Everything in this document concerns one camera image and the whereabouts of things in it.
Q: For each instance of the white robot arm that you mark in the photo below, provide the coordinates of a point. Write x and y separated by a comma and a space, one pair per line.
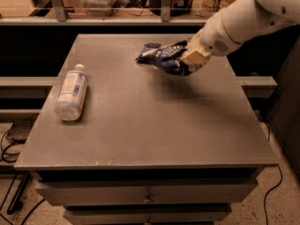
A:
228, 29

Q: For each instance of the grey drawer cabinet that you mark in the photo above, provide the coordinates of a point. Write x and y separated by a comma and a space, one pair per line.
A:
141, 124

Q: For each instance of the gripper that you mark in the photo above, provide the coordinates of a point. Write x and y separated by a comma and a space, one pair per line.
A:
213, 42

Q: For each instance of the metal railing shelf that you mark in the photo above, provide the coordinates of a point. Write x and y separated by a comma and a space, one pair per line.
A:
71, 12

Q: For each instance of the upper drawer with knob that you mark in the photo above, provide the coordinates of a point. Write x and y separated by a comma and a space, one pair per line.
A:
132, 193

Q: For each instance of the lower drawer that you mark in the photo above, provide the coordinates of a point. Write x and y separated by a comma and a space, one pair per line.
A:
147, 215

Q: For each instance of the blue plastic bottle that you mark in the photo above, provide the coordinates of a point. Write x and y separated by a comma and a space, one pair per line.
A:
69, 103

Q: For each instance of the clear plastic container on shelf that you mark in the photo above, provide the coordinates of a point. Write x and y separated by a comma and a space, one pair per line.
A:
98, 7

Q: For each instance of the small dark snack bar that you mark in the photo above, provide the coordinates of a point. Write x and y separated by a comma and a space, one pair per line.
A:
147, 48

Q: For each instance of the blue chip bag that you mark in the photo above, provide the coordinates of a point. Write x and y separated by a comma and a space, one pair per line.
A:
167, 58

